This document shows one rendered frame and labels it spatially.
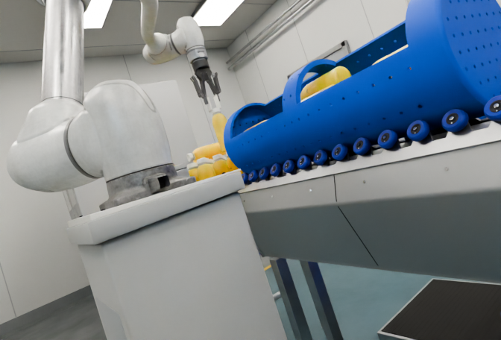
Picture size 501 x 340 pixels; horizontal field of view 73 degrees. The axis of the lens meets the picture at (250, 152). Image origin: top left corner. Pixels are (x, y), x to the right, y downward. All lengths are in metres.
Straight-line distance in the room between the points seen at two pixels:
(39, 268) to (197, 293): 4.73
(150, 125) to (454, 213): 0.64
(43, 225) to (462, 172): 5.08
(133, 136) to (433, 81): 0.59
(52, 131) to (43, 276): 4.57
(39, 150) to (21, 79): 4.93
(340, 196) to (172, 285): 0.47
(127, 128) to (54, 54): 0.38
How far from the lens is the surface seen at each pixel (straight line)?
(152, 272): 0.67
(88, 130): 0.80
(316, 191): 0.98
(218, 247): 0.72
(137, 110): 0.78
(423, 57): 0.71
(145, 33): 1.55
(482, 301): 1.85
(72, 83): 1.01
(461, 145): 0.73
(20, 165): 0.93
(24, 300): 5.41
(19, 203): 5.38
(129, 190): 0.75
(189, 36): 1.62
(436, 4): 0.72
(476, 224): 0.77
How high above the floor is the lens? 1.00
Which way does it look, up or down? 2 degrees up
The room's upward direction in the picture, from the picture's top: 18 degrees counter-clockwise
